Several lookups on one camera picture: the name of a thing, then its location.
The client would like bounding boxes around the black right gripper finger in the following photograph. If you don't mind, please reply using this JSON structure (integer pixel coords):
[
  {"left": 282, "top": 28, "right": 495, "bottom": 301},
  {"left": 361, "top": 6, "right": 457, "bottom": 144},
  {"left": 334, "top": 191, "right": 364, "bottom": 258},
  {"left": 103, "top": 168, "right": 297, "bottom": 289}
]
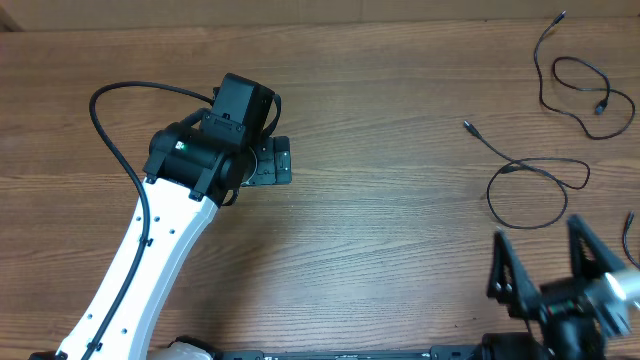
[
  {"left": 567, "top": 214, "right": 626, "bottom": 283},
  {"left": 487, "top": 229, "right": 541, "bottom": 319}
]

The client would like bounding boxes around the black short USB cable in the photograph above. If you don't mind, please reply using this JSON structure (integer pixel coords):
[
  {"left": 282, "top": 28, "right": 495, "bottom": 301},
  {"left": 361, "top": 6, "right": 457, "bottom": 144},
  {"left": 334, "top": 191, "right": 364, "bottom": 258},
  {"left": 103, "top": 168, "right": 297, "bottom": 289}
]
[{"left": 621, "top": 210, "right": 640, "bottom": 271}]

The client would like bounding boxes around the black split-end USB cable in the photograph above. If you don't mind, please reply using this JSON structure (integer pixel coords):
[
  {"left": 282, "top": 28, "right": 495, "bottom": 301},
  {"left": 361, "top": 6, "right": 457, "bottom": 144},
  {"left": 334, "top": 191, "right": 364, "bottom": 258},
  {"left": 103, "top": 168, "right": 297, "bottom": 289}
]
[{"left": 462, "top": 120, "right": 592, "bottom": 231}]

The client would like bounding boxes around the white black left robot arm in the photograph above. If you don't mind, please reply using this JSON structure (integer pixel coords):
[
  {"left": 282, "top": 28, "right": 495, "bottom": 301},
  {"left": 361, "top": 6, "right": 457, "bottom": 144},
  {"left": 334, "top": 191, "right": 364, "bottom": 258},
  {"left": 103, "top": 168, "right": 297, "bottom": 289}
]
[{"left": 30, "top": 73, "right": 292, "bottom": 360}]

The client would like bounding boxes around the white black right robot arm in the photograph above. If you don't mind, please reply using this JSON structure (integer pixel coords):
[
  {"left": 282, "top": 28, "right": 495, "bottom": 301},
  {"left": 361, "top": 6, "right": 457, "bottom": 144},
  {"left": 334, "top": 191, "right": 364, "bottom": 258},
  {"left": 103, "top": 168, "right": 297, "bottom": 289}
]
[{"left": 477, "top": 215, "right": 639, "bottom": 360}]

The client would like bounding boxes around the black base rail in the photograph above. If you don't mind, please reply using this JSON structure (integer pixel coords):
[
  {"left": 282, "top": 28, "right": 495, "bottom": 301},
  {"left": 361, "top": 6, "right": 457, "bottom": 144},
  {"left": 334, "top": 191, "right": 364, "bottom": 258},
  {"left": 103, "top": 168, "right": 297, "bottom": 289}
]
[{"left": 164, "top": 335, "right": 486, "bottom": 360}]

